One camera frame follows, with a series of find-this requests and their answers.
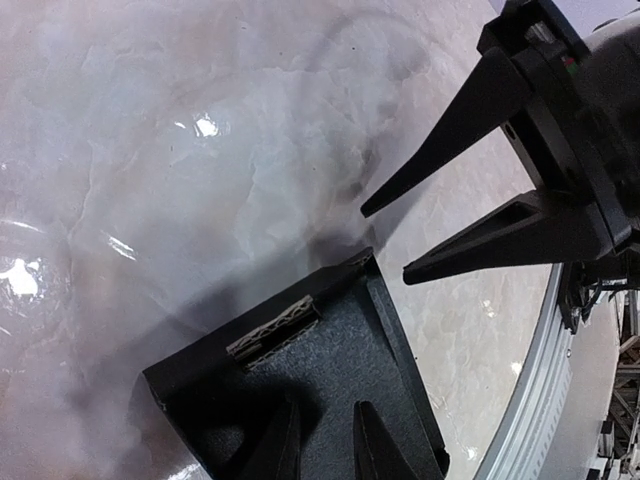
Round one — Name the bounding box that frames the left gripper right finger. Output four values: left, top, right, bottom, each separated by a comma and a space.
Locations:
353, 401, 430, 479

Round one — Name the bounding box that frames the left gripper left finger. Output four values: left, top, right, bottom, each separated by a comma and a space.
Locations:
237, 399, 301, 480

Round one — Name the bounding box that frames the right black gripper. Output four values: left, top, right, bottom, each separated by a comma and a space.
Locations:
361, 29, 639, 285

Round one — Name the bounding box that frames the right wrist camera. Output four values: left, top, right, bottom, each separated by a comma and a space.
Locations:
477, 0, 590, 63

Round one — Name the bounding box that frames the front aluminium frame rail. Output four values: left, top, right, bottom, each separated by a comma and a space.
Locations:
475, 264, 573, 480

